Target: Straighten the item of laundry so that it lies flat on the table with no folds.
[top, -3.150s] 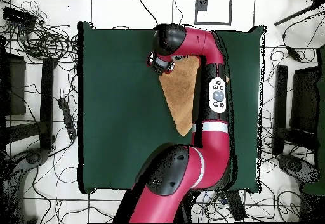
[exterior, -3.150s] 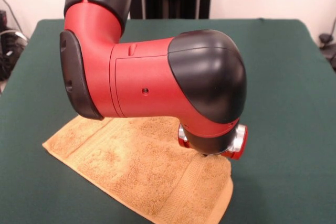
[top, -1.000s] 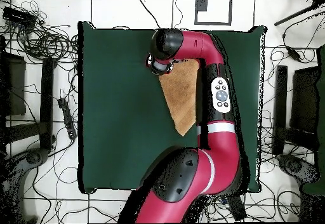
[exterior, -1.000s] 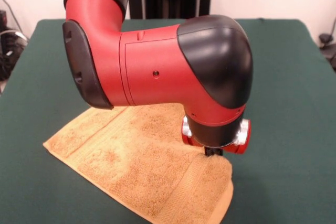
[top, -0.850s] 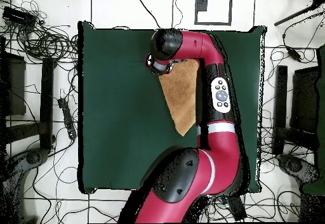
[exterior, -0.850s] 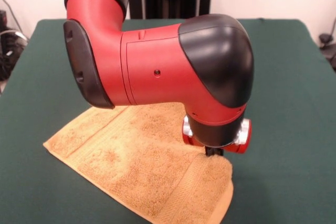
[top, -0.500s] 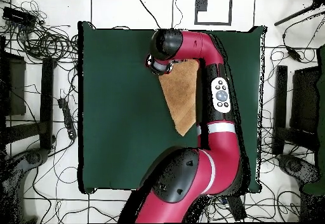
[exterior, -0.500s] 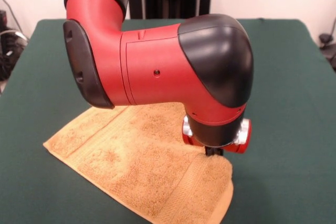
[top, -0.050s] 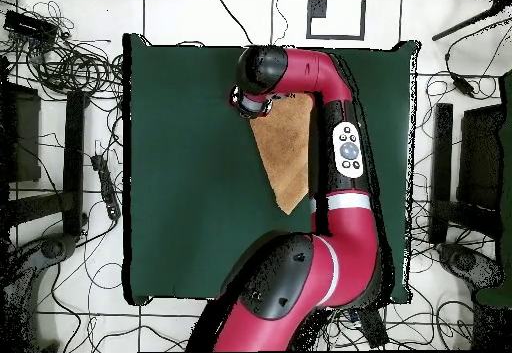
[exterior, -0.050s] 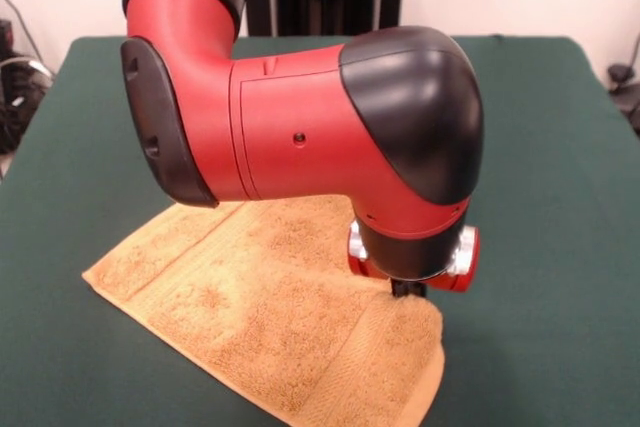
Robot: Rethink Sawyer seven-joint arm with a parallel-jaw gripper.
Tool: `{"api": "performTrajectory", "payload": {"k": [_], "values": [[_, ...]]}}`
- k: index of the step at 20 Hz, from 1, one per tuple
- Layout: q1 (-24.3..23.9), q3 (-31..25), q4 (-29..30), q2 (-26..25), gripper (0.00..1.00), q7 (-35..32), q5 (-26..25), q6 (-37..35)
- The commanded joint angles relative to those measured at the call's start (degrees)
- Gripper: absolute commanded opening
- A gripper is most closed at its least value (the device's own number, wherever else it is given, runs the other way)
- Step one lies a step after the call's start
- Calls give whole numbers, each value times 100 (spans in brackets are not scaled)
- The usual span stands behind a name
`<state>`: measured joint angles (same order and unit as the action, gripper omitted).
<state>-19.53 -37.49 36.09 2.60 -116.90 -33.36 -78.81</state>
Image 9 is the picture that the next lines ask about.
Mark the tan towel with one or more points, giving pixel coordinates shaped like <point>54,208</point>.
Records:
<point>286,149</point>

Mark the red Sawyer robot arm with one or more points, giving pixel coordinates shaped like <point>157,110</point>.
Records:
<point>352,249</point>

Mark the black flat panel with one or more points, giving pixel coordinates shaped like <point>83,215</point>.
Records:
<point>480,157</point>
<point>24,137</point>

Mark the dark green table cloth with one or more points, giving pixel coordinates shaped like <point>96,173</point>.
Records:
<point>180,169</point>

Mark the black power strip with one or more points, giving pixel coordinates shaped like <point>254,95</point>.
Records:
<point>106,185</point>
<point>374,329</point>

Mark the black electronics box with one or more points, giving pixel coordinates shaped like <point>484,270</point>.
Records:
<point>30,27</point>

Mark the black stand crossbar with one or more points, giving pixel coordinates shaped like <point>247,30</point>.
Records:
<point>36,209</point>
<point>474,217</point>

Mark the black power adapter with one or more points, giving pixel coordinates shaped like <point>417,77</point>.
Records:
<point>463,86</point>

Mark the grey stand base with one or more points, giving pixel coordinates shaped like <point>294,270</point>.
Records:
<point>464,263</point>
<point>52,249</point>

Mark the black rod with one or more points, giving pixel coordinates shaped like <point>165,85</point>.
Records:
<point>466,24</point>

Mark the grey square tape frame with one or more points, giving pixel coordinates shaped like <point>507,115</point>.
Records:
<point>336,37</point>

